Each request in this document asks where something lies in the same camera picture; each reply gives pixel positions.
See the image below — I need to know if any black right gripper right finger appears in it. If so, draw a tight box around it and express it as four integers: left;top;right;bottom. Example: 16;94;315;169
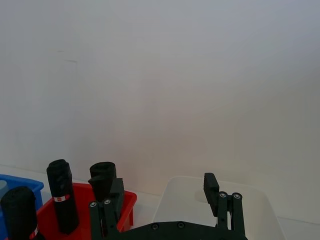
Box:
203;172;247;236

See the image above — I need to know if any black bag roll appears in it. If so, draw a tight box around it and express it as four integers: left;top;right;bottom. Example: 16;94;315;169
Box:
46;158;80;235
0;185;39;240
87;161;119;204

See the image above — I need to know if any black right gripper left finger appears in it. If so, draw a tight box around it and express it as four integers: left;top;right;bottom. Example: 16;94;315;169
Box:
88;177;125;240

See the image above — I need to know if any clear plastic bin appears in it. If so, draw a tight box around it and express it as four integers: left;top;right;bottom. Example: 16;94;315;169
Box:
151;175;282;240

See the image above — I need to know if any blue plastic bin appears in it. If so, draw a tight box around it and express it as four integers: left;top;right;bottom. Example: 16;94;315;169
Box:
0;173;45;240

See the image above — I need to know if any red plastic bin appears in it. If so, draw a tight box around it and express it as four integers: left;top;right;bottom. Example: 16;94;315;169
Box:
35;182;138;240

